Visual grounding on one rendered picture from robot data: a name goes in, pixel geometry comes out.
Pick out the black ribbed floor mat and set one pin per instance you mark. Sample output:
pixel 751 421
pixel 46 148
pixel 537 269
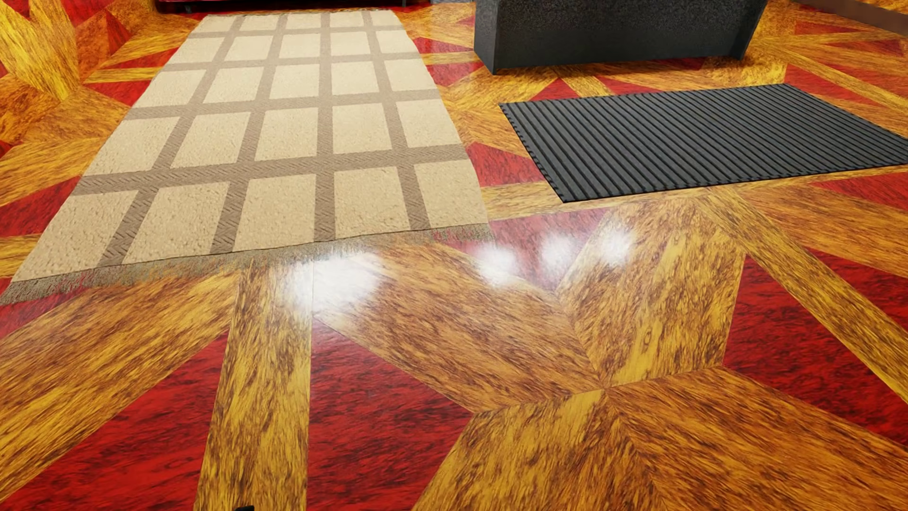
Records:
pixel 702 138

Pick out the dark red furniture base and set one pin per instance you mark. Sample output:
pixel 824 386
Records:
pixel 284 4

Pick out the beige checkered rug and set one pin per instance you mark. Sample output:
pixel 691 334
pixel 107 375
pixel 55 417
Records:
pixel 284 135

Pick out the dark grey speckled cabinet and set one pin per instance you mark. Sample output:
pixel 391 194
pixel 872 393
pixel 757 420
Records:
pixel 610 28

